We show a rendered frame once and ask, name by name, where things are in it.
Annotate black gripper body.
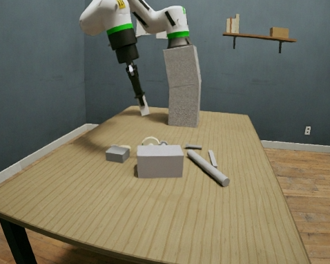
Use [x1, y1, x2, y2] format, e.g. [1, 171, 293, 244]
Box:
[115, 44, 139, 70]

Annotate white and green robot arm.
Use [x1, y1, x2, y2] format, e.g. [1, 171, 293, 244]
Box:
[79, 0, 193, 50]

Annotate grey flat bar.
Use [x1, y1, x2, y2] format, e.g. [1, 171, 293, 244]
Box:
[208, 150, 217, 169]

